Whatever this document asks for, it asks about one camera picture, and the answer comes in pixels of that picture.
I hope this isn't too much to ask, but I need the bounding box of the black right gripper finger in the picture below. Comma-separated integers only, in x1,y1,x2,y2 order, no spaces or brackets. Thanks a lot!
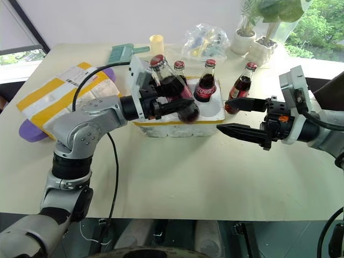
224,98,268,112
216,123,266,148

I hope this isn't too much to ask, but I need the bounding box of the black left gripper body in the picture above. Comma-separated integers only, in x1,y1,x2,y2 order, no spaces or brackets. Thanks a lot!
139,80,162,121

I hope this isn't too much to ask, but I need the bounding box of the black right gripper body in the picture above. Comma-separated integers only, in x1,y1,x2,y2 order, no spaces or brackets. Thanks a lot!
259,95,296,151

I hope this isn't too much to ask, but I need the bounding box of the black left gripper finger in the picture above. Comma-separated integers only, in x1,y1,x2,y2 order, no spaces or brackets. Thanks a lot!
156,98,195,115
155,80,186,97

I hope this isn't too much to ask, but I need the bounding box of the glass cola bottle red cap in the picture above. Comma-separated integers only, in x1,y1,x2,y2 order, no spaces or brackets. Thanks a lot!
193,59,218,104
224,62,258,116
173,60,189,87
149,54,200,124

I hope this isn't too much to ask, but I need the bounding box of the white foam crate yellow tape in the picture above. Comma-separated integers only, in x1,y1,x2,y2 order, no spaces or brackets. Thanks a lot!
131,75,226,139

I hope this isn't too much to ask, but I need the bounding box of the white foam box yellow tape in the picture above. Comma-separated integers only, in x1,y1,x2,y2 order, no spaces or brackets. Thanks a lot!
16,61,122,141

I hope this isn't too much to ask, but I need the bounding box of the pale yellow plastic cup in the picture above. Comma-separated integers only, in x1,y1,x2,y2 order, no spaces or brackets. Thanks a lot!
149,34,165,56

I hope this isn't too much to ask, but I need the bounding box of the broad-leaf plant bumpy white pot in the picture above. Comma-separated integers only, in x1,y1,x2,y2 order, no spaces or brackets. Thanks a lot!
245,0,306,67

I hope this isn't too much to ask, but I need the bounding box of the clear plastic bag with items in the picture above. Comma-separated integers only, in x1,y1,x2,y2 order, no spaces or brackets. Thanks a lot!
181,23,231,65

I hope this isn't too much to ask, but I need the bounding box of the dark brown chair back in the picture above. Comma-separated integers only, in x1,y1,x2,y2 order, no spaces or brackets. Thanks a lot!
305,70,344,111

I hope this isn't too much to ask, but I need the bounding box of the green dustpan with brush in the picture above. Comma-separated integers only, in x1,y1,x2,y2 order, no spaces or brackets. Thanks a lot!
106,44,151,66

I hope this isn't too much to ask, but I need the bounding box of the thin-leaf plant round white pot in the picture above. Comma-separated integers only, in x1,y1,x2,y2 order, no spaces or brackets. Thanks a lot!
230,0,259,56

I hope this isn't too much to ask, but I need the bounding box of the purple foam board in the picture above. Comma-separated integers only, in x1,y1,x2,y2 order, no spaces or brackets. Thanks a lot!
18,67,117,142

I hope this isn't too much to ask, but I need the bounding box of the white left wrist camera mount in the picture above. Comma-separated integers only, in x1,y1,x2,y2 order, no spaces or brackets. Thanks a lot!
128,55,154,119

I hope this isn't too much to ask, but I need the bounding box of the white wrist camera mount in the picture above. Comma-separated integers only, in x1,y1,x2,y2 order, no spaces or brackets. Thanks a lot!
278,66,313,145
128,55,154,119

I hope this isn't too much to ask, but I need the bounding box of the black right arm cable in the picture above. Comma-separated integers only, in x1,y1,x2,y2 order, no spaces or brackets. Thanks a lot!
294,90,344,132

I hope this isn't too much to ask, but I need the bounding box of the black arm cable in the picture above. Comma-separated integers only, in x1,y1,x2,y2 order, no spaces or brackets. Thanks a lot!
71,61,132,113
294,90,344,132

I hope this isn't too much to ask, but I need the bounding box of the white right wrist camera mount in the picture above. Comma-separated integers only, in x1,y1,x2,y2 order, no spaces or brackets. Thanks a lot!
278,66,313,145

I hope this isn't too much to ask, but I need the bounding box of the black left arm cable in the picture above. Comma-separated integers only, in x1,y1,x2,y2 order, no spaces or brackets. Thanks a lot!
71,61,132,113

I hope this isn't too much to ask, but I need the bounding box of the black hanging cable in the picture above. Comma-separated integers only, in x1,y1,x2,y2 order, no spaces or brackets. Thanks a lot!
101,131,120,244

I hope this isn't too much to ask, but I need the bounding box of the black metal bracket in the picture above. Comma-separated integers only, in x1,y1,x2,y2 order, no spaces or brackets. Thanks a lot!
232,221,260,258

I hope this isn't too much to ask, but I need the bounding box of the black cable loop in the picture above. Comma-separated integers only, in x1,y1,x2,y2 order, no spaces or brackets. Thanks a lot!
316,206,344,258

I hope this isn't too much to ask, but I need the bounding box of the black window frame bar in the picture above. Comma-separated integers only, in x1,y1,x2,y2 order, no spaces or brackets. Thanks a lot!
0,0,51,56

